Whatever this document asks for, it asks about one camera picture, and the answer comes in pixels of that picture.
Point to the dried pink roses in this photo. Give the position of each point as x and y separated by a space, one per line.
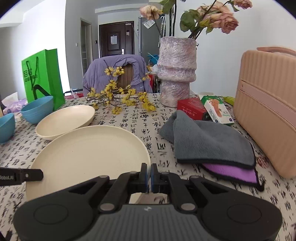
218 15

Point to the blue bowl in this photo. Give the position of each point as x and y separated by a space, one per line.
35 111
7 127

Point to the grey refrigerator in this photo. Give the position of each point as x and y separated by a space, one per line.
149 34

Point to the green paper shopping bag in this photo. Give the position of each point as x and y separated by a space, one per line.
41 77

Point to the dark entrance door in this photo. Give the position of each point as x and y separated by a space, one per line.
116 38

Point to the yellow blossom branch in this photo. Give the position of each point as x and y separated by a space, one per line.
116 96

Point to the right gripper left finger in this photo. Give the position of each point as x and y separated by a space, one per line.
123 187

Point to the red box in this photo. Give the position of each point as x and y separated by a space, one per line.
194 108

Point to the wooden chair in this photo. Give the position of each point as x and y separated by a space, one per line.
126 78

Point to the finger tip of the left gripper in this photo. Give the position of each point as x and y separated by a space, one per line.
30 175

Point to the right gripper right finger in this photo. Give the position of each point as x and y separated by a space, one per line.
174 187

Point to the purple textured vase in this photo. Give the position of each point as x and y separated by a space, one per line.
177 64

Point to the green white carton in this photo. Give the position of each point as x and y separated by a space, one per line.
216 109

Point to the cream plate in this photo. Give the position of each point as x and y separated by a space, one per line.
86 153
64 120

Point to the pink ribbed case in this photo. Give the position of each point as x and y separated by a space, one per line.
265 104

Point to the grey purple cloth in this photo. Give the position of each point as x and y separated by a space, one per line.
217 148

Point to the purple jacket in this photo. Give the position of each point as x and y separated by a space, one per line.
97 78

